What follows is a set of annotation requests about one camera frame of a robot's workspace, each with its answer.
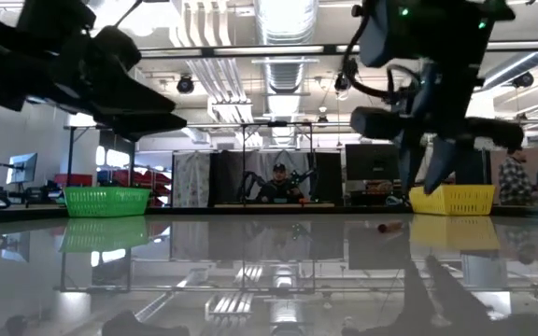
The slanted silver duct pipe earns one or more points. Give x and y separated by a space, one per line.
507 70

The wooden background table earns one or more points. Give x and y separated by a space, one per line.
250 205

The black metal cell frame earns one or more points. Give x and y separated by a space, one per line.
243 140

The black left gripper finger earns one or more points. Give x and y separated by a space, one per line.
147 128
138 98

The large black monitor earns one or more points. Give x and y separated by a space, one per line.
372 162

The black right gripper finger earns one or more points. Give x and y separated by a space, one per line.
411 163
442 161

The rack with red bins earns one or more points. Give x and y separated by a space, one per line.
147 179

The overhead beam with light strips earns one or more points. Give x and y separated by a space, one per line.
207 51

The small computer monitor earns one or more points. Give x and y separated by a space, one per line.
22 168

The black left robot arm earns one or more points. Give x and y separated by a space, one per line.
49 23

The black curtain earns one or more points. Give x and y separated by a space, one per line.
224 179

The yellow plastic basket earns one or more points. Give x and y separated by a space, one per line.
465 203

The green plastic basket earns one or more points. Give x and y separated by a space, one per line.
106 203

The black ceiling spotlight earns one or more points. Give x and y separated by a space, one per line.
340 84
186 85
522 79

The black partition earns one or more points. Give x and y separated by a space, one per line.
474 168

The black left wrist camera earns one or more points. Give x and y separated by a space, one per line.
117 46

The black panel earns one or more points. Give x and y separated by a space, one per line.
329 179

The black aluminium table frame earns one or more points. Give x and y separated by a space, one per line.
185 211

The red storage bin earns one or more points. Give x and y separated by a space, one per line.
73 179

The white patterned curtain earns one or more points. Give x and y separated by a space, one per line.
190 179

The black background robot arm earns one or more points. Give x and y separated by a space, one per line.
307 176
245 182

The silver ventilation duct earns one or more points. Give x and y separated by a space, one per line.
287 70

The grey curtain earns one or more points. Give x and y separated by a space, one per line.
262 158

